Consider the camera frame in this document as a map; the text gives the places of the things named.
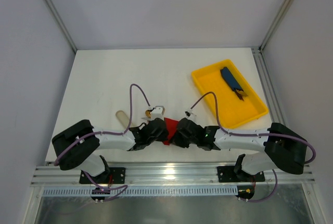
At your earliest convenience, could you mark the red paper napkin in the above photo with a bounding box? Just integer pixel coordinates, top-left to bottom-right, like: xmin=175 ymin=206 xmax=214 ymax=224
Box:
xmin=162 ymin=117 xmax=179 ymax=146

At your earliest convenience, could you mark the gold spoon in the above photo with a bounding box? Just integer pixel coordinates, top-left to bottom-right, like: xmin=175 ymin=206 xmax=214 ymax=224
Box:
xmin=145 ymin=109 xmax=152 ymax=118

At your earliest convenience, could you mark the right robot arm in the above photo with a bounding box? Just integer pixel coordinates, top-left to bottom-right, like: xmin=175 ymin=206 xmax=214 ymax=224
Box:
xmin=170 ymin=118 xmax=307 ymax=181

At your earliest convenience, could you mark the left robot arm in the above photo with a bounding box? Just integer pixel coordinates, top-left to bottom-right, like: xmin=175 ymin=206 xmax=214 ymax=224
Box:
xmin=52 ymin=118 xmax=169 ymax=183

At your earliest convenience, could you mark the yellow plastic bin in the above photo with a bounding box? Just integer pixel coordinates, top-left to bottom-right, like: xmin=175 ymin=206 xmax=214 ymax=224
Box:
xmin=191 ymin=59 xmax=268 ymax=128

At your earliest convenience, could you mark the right controller board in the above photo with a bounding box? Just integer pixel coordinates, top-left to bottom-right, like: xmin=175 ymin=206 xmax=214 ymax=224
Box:
xmin=236 ymin=185 xmax=255 ymax=202

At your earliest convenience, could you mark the controller board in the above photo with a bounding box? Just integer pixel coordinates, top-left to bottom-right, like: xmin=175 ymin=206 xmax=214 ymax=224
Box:
xmin=91 ymin=187 xmax=111 ymax=203
xmin=236 ymin=185 xmax=255 ymax=202

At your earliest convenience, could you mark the left controller board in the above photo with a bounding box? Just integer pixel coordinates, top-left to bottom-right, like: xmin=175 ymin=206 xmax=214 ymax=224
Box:
xmin=91 ymin=187 xmax=111 ymax=203

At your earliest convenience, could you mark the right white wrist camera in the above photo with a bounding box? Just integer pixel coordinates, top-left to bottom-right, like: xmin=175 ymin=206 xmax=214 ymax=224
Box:
xmin=185 ymin=108 xmax=197 ymax=122

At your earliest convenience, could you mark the aluminium mounting rail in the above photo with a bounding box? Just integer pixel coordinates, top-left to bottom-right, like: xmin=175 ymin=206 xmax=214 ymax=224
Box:
xmin=30 ymin=162 xmax=315 ymax=187

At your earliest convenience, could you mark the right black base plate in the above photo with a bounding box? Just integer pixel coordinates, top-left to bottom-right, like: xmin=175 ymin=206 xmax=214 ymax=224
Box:
xmin=216 ymin=166 xmax=265 ymax=182

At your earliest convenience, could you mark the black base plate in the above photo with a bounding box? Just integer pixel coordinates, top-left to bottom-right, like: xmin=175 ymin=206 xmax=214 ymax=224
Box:
xmin=216 ymin=166 xmax=265 ymax=182
xmin=89 ymin=167 xmax=126 ymax=185

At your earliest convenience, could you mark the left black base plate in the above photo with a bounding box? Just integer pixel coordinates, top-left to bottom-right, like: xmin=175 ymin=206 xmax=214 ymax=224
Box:
xmin=89 ymin=167 xmax=126 ymax=185

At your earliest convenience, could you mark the right side aluminium rail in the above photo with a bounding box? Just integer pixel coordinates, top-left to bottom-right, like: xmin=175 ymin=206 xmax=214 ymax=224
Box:
xmin=251 ymin=47 xmax=286 ymax=124

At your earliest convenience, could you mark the slotted cable duct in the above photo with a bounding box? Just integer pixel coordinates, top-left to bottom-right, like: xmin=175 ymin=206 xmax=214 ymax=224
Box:
xmin=42 ymin=185 xmax=238 ymax=197

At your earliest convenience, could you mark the left aluminium frame post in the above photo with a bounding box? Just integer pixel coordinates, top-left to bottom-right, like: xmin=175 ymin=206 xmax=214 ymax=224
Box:
xmin=43 ymin=0 xmax=78 ymax=54

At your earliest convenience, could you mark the aluminium frame post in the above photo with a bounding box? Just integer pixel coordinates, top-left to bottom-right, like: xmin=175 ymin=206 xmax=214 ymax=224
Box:
xmin=259 ymin=0 xmax=294 ymax=53
xmin=43 ymin=0 xmax=78 ymax=54

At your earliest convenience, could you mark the right aluminium frame post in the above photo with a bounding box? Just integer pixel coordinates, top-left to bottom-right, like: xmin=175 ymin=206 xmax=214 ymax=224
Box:
xmin=259 ymin=0 xmax=294 ymax=53

